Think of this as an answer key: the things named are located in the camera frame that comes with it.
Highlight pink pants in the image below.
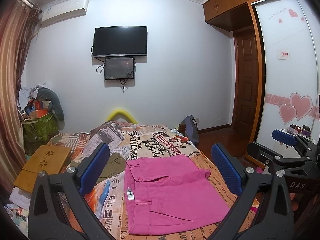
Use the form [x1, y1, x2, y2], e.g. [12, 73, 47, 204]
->
[124, 155, 229, 236]

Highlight bamboo lap desk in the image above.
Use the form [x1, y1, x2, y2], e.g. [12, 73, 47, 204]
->
[14, 145, 71, 193]

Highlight brown wooden door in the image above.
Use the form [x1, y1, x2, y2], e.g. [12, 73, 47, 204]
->
[232, 27, 258, 139]

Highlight blue grey backpack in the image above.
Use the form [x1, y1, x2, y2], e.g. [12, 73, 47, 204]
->
[178, 115, 200, 146]

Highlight green fabric storage bag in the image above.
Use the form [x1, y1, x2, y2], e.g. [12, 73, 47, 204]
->
[22, 113, 59, 156]

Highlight olive green pants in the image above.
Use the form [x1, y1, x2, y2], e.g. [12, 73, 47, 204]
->
[96, 153, 126, 184]

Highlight white sliding wardrobe door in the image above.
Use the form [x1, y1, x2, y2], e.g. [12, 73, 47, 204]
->
[254, 0, 319, 158]

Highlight newspaper print bed quilt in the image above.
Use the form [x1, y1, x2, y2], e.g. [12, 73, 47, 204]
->
[49, 121, 236, 239]

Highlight yellow foam bed guard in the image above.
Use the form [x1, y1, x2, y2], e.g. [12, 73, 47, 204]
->
[106, 109, 138, 124]

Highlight wooden overhead cabinet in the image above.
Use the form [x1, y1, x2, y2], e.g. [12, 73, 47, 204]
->
[203, 0, 257, 31]

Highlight striped brown curtain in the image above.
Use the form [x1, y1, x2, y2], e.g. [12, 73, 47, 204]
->
[1, 0, 40, 192]

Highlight white air conditioner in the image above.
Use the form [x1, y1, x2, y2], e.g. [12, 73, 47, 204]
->
[41, 0, 89, 27]

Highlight small black wall monitor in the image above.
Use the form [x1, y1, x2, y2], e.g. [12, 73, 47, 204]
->
[104, 57, 135, 81]

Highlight large black wall television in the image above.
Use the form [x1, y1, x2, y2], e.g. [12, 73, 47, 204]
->
[92, 26, 148, 57]

